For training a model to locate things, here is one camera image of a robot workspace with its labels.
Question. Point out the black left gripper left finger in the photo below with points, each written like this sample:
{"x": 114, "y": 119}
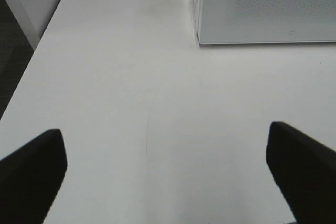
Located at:
{"x": 31, "y": 177}

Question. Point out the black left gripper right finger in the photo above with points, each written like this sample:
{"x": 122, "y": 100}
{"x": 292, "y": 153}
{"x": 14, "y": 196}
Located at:
{"x": 304, "y": 171}

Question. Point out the white microwave door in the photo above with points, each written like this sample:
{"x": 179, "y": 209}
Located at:
{"x": 267, "y": 21}

